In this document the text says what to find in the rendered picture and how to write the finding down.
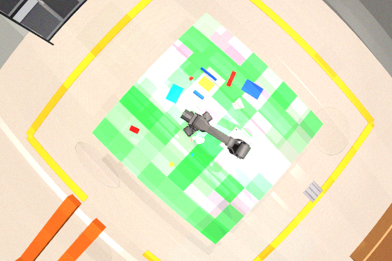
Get cyan flat rectangular plate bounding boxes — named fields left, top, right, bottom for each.
left=166, top=84, right=183, bottom=103

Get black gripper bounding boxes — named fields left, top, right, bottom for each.
left=183, top=111, right=212, bottom=137

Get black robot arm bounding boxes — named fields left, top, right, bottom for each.
left=180, top=109, right=251, bottom=159

